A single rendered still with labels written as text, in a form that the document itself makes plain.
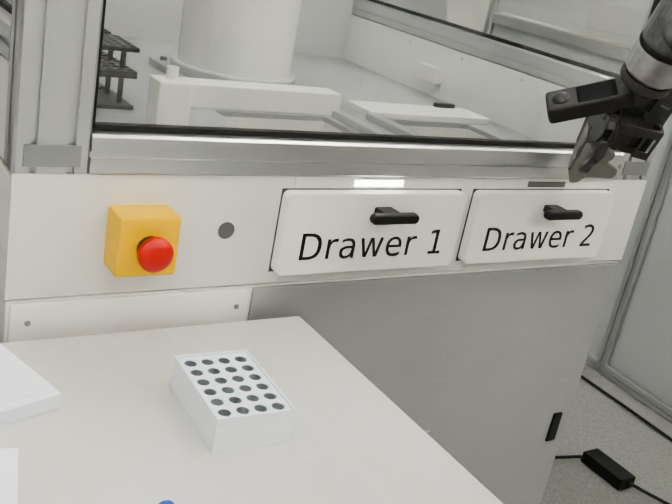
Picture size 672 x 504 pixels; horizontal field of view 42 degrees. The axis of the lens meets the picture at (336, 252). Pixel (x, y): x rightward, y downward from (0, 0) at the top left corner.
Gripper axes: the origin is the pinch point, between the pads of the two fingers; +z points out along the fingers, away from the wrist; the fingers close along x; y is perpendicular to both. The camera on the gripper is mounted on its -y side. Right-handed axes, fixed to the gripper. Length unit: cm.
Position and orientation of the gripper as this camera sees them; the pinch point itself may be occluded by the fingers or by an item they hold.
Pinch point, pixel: (569, 173)
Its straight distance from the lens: 135.7
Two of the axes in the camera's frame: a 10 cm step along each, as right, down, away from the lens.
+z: -2.3, 6.2, 7.5
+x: 1.1, -7.5, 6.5
